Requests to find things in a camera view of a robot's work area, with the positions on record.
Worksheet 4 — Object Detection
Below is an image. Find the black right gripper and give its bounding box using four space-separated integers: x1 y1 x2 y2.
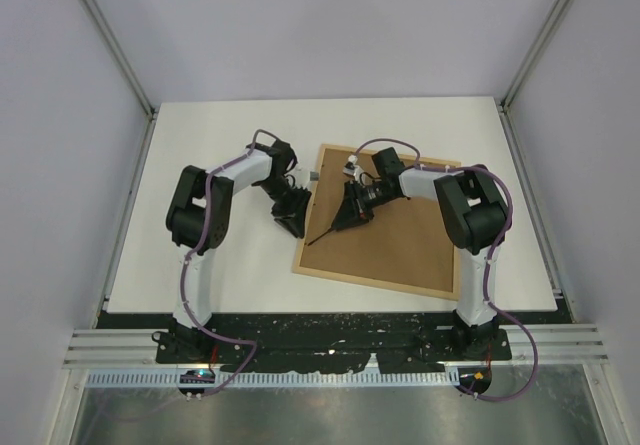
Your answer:
332 180 395 232

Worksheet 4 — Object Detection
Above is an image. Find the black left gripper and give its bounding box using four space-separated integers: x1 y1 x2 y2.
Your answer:
258 178 312 238

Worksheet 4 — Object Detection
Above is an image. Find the red handled screwdriver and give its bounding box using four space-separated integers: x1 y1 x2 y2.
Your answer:
306 228 334 246

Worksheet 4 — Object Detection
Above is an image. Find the wooden picture frame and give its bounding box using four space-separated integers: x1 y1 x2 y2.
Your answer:
292 144 460 300

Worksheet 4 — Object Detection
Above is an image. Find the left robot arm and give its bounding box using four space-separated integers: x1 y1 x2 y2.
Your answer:
159 138 311 363

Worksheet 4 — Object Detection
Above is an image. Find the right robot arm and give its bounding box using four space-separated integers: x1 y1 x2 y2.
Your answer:
330 147 513 359

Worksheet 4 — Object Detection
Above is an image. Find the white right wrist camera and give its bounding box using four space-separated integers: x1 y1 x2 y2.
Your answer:
342 154 364 183

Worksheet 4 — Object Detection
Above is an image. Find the black speckled base plate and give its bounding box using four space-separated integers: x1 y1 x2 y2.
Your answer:
97 312 512 374

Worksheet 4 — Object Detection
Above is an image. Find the white slotted cable duct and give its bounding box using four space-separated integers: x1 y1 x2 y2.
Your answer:
85 368 459 389

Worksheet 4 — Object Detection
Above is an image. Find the aluminium rail across front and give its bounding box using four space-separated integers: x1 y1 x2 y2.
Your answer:
63 323 609 369

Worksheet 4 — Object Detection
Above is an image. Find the left aluminium corner post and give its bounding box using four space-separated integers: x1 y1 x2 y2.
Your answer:
79 0 155 119

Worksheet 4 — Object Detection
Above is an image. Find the aluminium corner post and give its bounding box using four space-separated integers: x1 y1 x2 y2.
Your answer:
498 0 575 113
79 0 155 119

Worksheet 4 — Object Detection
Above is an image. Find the right aluminium corner post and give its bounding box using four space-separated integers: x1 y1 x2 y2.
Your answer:
498 0 575 113

